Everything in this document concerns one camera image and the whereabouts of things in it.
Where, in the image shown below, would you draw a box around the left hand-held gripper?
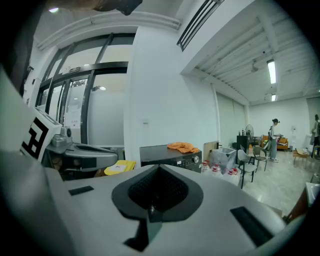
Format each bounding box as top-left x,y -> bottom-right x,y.
19,106 -> 119,181

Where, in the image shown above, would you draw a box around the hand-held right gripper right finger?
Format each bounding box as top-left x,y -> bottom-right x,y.
149,164 -> 286,256

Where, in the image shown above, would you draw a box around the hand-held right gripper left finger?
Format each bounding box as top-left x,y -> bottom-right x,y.
44,164 -> 161,256

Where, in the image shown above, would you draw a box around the black washing machine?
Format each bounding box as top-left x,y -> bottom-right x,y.
139,144 -> 203,174

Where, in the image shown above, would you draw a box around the yellow plastic bin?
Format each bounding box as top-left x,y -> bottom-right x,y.
103,159 -> 137,176

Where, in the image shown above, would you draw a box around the cluster of clear water jugs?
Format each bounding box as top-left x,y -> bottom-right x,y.
201,159 -> 241,186

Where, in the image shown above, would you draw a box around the clear plastic storage box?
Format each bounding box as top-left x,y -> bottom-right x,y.
209,147 -> 237,173

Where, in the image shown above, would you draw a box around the white paper notice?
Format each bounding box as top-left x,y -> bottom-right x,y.
63,104 -> 81,129

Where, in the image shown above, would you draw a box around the black framed glass door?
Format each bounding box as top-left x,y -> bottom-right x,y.
34,32 -> 136,151

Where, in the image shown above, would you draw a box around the grey shell chair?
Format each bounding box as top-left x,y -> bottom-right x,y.
236,149 -> 258,190

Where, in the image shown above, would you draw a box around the large wooden board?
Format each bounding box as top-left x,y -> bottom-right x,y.
204,140 -> 220,161

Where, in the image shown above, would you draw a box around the orange cloth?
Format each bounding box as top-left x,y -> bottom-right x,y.
166,141 -> 201,154

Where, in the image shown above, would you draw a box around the dark mesh chair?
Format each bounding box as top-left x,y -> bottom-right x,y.
252,146 -> 268,172

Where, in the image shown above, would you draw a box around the black cabinet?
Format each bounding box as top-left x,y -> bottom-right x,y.
236,134 -> 251,151

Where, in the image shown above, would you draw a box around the black standing fan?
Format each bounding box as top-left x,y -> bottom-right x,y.
244,123 -> 255,149

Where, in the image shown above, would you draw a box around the white roller blinds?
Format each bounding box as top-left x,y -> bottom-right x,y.
215,91 -> 247,149

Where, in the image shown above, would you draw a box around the orange sofa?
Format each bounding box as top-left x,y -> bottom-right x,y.
260,134 -> 289,152

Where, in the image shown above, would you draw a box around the white topped wooden stand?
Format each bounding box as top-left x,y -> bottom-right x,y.
283,181 -> 320,225

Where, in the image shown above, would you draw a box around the low wooden table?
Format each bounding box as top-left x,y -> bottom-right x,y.
292,147 -> 314,161

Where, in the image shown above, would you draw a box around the white ceiling pipes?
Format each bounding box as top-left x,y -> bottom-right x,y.
36,10 -> 181,50

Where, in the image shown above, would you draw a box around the black air vent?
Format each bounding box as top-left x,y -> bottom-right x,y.
176,0 -> 225,52

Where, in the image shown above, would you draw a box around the white vertical wall pipe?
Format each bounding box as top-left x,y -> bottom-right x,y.
210,83 -> 221,142

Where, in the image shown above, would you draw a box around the black head-worn camera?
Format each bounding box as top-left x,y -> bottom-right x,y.
92,0 -> 144,17

